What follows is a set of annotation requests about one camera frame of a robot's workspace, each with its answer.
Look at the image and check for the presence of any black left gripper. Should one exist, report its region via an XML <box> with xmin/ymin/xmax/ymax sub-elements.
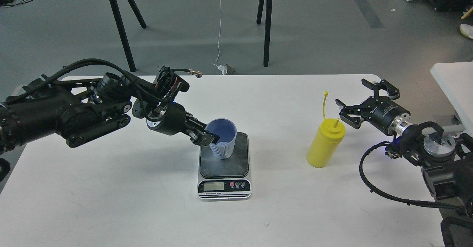
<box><xmin>146</xmin><ymin>103</ymin><xmax>220</xmax><ymax>146</ymax></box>

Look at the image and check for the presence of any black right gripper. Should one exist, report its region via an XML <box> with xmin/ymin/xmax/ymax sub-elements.
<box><xmin>335</xmin><ymin>79</ymin><xmax>411</xmax><ymax>136</ymax></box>

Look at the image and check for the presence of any blue plastic cup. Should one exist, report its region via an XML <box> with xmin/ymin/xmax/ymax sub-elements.
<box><xmin>206</xmin><ymin>119</ymin><xmax>238</xmax><ymax>159</ymax></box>

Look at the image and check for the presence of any yellow squeeze bottle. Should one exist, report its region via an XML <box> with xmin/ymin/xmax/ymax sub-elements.
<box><xmin>306</xmin><ymin>91</ymin><xmax>346</xmax><ymax>168</ymax></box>

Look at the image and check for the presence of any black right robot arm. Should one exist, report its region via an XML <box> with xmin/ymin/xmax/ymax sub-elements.
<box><xmin>336</xmin><ymin>79</ymin><xmax>473</xmax><ymax>247</ymax></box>

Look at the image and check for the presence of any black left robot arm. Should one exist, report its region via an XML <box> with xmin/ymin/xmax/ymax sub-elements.
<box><xmin>0</xmin><ymin>58</ymin><xmax>222</xmax><ymax>154</ymax></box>

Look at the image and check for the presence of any digital kitchen scale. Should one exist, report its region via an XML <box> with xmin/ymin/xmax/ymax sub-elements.
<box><xmin>197</xmin><ymin>132</ymin><xmax>253</xmax><ymax>200</ymax></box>

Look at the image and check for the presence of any white power adapter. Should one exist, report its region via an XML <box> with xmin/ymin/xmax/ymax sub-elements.
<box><xmin>217</xmin><ymin>64</ymin><xmax>235</xmax><ymax>75</ymax></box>

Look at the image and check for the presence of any white side table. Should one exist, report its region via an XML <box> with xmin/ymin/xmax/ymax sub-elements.
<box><xmin>430</xmin><ymin>62</ymin><xmax>473</xmax><ymax>131</ymax></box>

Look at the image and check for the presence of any white shoe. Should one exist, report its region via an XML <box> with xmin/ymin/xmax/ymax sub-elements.
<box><xmin>459</xmin><ymin>24</ymin><xmax>473</xmax><ymax>40</ymax></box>

